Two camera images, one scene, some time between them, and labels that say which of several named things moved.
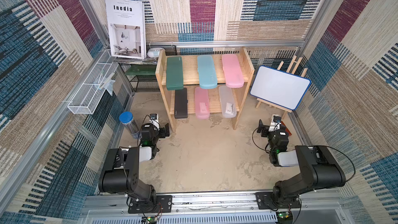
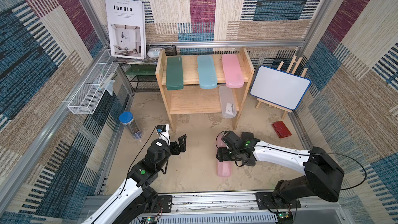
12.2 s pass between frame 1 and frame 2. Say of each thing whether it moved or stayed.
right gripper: moved
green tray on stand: stayed
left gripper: moved
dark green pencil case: stayed
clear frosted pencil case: stayed
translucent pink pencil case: moved
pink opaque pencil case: stayed
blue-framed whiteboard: stayed
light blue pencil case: stayed
